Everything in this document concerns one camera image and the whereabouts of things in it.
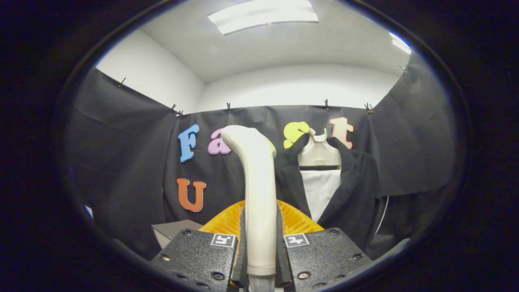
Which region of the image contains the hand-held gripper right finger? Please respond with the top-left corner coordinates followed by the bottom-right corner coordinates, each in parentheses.
top-left (276, 200), bottom-right (373, 292)

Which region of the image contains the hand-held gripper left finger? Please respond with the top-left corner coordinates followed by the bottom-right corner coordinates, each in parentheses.
top-left (149, 200), bottom-right (247, 292)

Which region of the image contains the black suit jacket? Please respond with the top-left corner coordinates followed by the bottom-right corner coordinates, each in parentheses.
top-left (275, 133), bottom-right (382, 252)

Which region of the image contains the grey cabinet unit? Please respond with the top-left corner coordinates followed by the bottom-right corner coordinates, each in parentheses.
top-left (151, 219), bottom-right (203, 249)

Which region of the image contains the white mannequin torso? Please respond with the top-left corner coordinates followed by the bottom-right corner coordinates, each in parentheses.
top-left (298, 128), bottom-right (343, 223)

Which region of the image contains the black backdrop cloth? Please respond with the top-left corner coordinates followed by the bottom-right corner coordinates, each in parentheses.
top-left (65, 51), bottom-right (459, 260)

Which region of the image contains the small ceiling light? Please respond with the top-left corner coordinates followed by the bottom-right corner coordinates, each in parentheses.
top-left (389, 32), bottom-right (412, 55)

